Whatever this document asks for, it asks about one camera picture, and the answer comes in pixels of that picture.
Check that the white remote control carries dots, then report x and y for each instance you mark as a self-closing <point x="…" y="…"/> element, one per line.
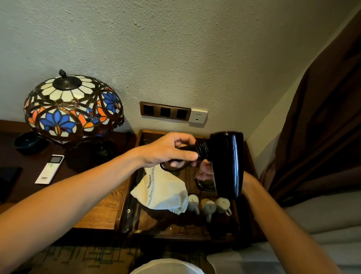
<point x="49" y="169"/>

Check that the black hair dryer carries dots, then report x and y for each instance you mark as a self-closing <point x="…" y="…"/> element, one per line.
<point x="225" y="163"/>

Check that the wooden desk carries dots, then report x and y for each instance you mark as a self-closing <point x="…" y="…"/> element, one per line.
<point x="104" y="214"/>

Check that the person's left hand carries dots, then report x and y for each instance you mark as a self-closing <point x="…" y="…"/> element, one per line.
<point x="163" y="149"/>

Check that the dark brown desk mat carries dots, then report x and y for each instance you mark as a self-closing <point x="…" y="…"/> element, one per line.
<point x="70" y="186"/>

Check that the person's left forearm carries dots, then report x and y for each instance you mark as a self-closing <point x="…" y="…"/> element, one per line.
<point x="70" y="209"/>

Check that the person's right forearm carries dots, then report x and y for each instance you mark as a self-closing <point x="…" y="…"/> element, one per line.
<point x="282" y="234"/>

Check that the person's right hand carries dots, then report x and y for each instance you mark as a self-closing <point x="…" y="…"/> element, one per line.
<point x="206" y="172"/>

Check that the person's white shirt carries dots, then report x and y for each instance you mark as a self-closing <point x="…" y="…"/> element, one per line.
<point x="166" y="266"/>

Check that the black phone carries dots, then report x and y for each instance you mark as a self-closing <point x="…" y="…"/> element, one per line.
<point x="8" y="183"/>

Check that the black ashtray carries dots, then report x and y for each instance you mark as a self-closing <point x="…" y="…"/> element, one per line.
<point x="31" y="143"/>

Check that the brown triple wall socket panel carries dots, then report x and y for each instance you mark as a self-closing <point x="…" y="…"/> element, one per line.
<point x="165" y="111"/>

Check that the wooden glass-top cabinet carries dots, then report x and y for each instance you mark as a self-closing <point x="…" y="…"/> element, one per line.
<point x="158" y="225"/>

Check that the stained glass table lamp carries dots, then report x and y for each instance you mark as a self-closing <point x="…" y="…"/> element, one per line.
<point x="70" y="96"/>

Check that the white ceramic cup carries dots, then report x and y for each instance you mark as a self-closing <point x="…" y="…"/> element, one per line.
<point x="193" y="201"/>
<point x="222" y="204"/>
<point x="208" y="207"/>

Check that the white wall socket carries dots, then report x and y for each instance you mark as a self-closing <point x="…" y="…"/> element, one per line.
<point x="198" y="116"/>

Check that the brown curtain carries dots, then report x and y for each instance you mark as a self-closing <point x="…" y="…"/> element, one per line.
<point x="324" y="127"/>

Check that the dark green electric kettle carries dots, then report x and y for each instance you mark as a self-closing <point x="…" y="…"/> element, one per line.
<point x="206" y="185"/>

